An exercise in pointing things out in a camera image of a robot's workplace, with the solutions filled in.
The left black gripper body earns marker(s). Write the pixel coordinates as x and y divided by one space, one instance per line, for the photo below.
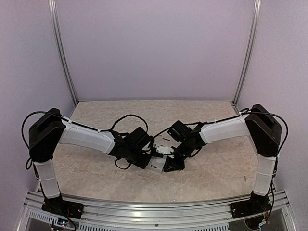
140 163

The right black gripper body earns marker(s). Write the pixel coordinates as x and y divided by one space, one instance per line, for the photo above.
181 161

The white paper box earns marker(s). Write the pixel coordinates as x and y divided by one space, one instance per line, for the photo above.
156 164

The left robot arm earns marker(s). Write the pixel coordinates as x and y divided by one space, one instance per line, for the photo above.
53 129

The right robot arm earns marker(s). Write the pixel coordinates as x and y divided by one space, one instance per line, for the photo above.
260 126

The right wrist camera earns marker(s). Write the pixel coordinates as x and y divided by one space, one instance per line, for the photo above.
161 151

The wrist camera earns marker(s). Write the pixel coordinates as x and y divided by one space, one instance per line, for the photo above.
149 147
161 151

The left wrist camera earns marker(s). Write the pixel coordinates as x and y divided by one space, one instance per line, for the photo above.
149 147

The front aluminium rail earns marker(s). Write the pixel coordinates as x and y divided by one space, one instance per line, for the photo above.
104 215

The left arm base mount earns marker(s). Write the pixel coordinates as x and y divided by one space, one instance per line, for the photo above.
64 208

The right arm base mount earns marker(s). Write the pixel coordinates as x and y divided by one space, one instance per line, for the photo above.
248 208

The right aluminium frame post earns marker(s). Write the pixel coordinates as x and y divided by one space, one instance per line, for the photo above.
248 52

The aluminium frame post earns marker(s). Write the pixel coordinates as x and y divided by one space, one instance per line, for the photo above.
61 52
248 52

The left aluminium frame post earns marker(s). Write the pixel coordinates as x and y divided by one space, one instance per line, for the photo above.
61 52

